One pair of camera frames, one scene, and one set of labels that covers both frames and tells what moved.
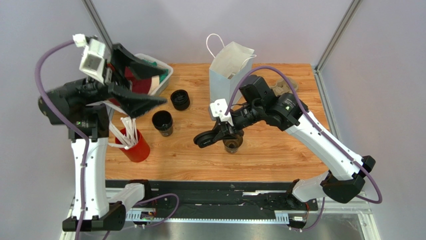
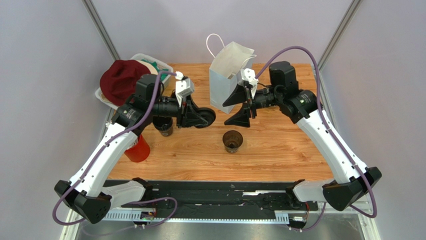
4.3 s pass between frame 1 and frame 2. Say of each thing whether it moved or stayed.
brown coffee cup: stayed
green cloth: stayed
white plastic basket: stayed
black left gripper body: moved
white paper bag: stayed
